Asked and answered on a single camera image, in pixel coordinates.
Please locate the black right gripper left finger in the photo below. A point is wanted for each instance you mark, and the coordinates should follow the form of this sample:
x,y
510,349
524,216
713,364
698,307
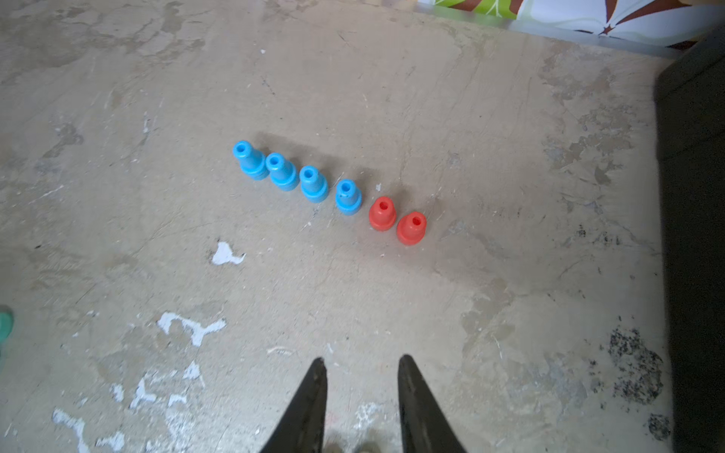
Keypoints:
x,y
302,426

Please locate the green stamp cap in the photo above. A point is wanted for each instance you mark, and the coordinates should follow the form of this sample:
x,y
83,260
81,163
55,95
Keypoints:
x,y
6,323

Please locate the blue stamp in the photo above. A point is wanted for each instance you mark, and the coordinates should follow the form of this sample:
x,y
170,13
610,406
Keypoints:
x,y
282,172
251,160
348,197
313,184

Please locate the red stamp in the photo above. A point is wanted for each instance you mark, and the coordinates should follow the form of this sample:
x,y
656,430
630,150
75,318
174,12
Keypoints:
x,y
411,228
382,214

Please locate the black toolbox yellow latch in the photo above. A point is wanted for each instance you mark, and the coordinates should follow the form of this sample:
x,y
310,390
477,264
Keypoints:
x,y
689,105

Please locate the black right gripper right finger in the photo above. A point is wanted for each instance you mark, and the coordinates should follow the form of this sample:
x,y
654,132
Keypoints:
x,y
424,427

